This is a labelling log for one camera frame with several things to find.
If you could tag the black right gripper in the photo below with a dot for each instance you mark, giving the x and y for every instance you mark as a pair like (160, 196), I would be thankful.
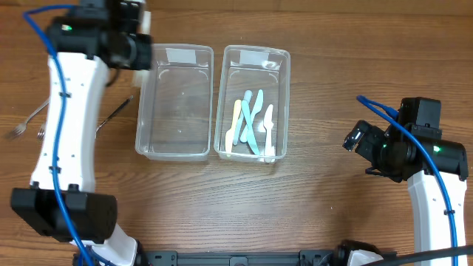
(368, 142)

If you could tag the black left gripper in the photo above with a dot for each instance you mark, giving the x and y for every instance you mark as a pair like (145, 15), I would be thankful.
(138, 52)

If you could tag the dark handled metal fork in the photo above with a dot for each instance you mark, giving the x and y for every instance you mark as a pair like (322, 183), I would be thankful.
(114, 114)

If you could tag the white plastic knife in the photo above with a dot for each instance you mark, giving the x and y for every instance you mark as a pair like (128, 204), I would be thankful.
(257, 107)
(268, 124)

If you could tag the teal plastic knife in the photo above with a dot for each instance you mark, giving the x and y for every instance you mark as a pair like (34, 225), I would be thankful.
(251, 140)

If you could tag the light blue plastic knife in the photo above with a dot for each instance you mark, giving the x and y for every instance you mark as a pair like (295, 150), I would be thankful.
(247, 96)

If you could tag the cream yellow plastic knife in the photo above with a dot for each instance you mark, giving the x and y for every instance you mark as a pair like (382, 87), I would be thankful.
(229, 135)

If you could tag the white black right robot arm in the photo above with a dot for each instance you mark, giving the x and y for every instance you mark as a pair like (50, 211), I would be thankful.
(412, 149)

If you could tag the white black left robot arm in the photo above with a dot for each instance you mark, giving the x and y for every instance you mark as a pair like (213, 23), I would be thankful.
(84, 45)

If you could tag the left clear plastic container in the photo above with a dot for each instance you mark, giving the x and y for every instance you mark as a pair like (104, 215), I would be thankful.
(175, 107)

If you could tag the clear plastic container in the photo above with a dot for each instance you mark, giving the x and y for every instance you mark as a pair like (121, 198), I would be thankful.
(253, 68)
(175, 107)

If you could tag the right clear plastic container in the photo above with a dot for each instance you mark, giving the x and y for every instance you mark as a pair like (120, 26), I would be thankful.
(253, 68)

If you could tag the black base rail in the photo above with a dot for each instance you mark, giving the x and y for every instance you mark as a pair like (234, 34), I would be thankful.
(303, 257)

